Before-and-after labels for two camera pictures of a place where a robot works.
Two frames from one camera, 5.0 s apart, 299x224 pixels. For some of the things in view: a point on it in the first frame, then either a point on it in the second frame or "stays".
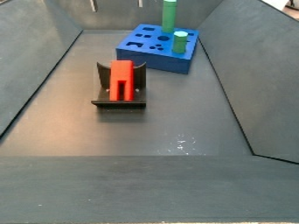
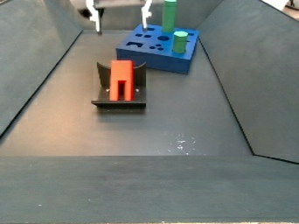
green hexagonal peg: x=180 y=42 stays
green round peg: x=168 y=16 stays
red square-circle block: x=122 y=80 stays
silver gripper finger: x=140 y=3 to x=146 y=3
